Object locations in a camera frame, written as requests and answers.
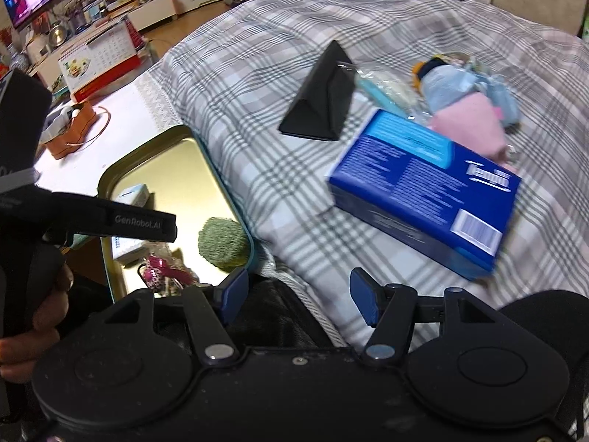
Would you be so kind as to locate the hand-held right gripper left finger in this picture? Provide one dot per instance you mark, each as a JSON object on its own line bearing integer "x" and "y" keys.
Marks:
{"x": 232, "y": 294}

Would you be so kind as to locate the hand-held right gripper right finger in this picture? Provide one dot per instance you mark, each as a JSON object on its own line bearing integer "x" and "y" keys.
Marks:
{"x": 366, "y": 297}

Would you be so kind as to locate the small white box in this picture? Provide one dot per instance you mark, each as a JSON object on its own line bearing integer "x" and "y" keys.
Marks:
{"x": 131, "y": 195}

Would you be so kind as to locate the green round scrubber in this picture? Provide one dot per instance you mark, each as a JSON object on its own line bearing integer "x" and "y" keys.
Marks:
{"x": 225, "y": 241}

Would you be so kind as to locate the pink patterned trinket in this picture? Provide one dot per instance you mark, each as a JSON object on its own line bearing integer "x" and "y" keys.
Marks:
{"x": 161, "y": 274}

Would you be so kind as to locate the gold metal tray teal rim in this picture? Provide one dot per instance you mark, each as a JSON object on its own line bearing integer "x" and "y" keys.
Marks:
{"x": 184, "y": 179}

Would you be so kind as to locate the blue tissue pack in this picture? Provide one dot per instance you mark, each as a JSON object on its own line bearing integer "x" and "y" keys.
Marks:
{"x": 414, "y": 184}

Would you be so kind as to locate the clear packet with blue toothbrush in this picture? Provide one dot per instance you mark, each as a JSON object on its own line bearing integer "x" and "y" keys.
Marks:
{"x": 382, "y": 87}

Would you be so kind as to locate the pink and blue cloth bundle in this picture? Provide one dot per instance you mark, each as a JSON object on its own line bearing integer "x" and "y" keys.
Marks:
{"x": 455, "y": 85}

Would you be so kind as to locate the person's left hand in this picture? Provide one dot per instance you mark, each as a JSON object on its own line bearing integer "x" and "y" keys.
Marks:
{"x": 41, "y": 336}

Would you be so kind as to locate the pale green box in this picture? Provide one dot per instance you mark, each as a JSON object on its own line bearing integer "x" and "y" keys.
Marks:
{"x": 85, "y": 240}

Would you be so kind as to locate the white mesh cloth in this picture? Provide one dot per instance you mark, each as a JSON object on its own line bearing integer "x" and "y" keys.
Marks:
{"x": 317, "y": 313}

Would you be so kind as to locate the brown leather pouch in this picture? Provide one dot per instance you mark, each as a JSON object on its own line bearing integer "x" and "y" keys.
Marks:
{"x": 69, "y": 140}

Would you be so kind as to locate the white gadget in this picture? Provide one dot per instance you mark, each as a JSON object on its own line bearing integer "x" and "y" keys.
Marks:
{"x": 62, "y": 117}

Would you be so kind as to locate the white lace-edged tablecloth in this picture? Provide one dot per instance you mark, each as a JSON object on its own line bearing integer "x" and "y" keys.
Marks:
{"x": 129, "y": 115}

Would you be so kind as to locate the desk calendar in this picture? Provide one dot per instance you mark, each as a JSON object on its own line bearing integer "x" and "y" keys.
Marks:
{"x": 101, "y": 60}

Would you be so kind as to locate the cluttered shelf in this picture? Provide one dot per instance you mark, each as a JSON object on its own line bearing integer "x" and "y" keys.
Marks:
{"x": 69, "y": 23}

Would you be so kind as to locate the black triangular case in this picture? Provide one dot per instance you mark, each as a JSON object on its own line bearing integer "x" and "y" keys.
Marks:
{"x": 317, "y": 101}

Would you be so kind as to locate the grey plaid blanket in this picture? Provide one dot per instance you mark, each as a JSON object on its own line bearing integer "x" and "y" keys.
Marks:
{"x": 276, "y": 78}

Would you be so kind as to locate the yellow and navy socks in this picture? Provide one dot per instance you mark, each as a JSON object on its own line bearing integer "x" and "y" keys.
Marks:
{"x": 425, "y": 71}

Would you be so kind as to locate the white low cabinet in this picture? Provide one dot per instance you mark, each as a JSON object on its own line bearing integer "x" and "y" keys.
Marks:
{"x": 184, "y": 2}

